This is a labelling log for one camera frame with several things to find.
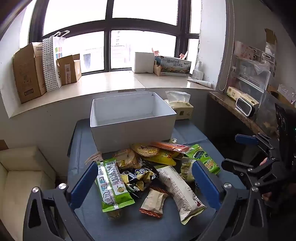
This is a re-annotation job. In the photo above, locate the white box on windowsill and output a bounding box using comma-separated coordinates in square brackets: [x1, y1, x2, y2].
[132, 52, 155, 74]

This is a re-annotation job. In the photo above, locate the green seaweed snack packet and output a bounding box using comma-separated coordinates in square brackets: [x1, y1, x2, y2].
[184, 144, 221, 175]

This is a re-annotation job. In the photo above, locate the grey stitched panel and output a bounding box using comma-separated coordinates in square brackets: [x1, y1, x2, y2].
[216, 0, 234, 92]

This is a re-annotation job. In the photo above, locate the cream and green carton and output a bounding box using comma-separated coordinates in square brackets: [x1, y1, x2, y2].
[226, 86, 260, 107]

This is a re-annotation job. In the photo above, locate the long white snack packet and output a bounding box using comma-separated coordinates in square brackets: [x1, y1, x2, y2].
[157, 166, 207, 225]

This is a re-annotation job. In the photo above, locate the tall brown cardboard box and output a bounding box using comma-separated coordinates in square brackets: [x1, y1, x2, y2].
[13, 42, 48, 104]

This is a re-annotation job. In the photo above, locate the beige snack packet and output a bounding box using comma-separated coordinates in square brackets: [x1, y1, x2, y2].
[85, 151, 104, 165]

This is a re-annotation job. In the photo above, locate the black window frame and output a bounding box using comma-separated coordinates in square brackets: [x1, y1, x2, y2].
[29, 0, 202, 75]

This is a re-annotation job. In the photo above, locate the cream tissue pack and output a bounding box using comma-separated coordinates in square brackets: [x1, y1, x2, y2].
[165, 90, 194, 120]

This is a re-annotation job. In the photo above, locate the white plastic bottle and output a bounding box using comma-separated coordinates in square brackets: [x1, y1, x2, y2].
[191, 61, 204, 80]

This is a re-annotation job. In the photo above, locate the polka dot paper bag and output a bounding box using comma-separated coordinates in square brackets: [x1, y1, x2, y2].
[42, 36, 62, 92]

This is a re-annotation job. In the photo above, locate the wooden side table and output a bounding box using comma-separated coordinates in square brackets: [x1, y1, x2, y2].
[209, 91, 279, 141]

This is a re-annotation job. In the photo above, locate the clear rice cracker packet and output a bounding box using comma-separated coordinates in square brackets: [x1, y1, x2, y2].
[113, 148, 142, 169]

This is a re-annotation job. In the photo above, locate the white cardboard box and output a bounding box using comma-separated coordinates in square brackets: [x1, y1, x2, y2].
[90, 92, 177, 154]

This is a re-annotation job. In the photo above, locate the golden snack packet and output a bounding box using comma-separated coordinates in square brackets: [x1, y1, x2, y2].
[143, 150, 183, 167]

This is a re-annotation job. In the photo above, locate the white paper bag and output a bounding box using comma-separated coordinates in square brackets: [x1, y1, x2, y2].
[53, 30, 70, 84]

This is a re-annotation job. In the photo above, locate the landscape printed box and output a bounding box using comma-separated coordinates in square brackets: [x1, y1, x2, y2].
[159, 56, 192, 77]

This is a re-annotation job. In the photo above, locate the small open cardboard box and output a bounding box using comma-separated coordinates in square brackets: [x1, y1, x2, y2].
[57, 54, 82, 85]

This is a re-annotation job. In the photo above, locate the black and yellow snack bag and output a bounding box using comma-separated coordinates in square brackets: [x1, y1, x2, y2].
[120, 161, 160, 198]

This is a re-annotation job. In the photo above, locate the pale yellow snack packet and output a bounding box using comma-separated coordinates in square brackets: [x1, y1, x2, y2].
[180, 157, 197, 184]

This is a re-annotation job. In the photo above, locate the small wooden holder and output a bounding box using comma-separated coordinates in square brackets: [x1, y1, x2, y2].
[153, 59, 162, 76]

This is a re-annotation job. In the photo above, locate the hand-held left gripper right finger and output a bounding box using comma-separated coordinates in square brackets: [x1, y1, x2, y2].
[191, 160, 269, 241]

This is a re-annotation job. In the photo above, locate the white rounded device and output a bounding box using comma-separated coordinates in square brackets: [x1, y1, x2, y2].
[234, 97, 256, 117]

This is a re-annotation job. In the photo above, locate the clear plastic drawer organizer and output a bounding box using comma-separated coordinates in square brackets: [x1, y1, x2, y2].
[233, 57, 271, 103]

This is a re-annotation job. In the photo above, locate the white tube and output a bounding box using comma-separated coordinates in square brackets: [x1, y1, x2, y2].
[186, 78, 213, 88]

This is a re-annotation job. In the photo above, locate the round biscuit snack packet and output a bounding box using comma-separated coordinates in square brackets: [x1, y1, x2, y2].
[131, 143, 160, 158]

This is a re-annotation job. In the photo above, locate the cream leather sofa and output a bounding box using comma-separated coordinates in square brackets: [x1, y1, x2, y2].
[0, 146, 56, 241]

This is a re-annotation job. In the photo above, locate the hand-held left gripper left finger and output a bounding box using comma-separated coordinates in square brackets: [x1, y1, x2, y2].
[23, 161, 99, 241]

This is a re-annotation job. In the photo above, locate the pink floral box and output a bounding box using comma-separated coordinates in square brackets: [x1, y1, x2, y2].
[234, 41, 255, 61]

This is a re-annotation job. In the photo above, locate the beige packet with orange edges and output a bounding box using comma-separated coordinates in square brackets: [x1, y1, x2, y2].
[139, 187, 170, 219]

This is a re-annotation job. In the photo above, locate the long orange snack packet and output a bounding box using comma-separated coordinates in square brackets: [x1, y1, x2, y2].
[150, 141, 190, 154]

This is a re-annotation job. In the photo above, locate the long green snack packet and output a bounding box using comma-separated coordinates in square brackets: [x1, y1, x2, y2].
[95, 158, 135, 213]

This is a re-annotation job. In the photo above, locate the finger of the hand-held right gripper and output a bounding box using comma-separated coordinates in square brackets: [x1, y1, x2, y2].
[235, 133, 281, 158]
[221, 158, 286, 193]

